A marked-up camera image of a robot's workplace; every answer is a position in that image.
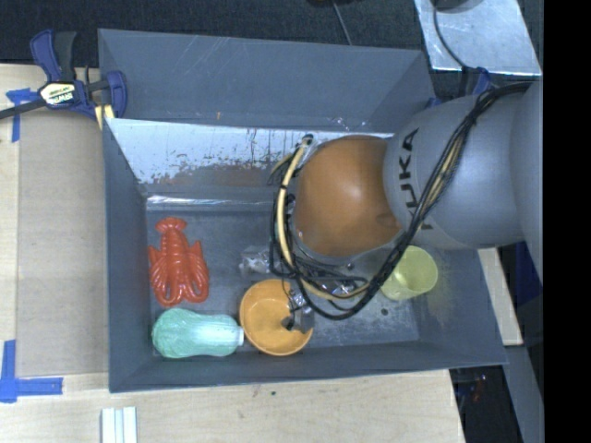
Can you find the orange bowl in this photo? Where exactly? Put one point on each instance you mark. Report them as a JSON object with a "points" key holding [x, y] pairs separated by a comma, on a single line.
{"points": [[265, 321]]}

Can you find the clear plastic item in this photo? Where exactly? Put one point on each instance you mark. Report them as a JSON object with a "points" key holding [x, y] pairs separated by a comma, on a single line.
{"points": [[254, 261]]}

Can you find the green toy cabbage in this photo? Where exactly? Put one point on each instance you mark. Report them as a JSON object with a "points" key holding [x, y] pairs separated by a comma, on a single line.
{"points": [[194, 335]]}

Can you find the yellow cup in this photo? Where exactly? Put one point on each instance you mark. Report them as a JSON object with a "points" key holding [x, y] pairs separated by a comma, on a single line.
{"points": [[413, 275]]}

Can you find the red toy lobster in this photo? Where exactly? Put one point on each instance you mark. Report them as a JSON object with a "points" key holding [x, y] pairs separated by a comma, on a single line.
{"points": [[177, 266]]}

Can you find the grey metal bin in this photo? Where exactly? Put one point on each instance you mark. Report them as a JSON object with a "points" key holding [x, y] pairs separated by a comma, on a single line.
{"points": [[231, 81]]}

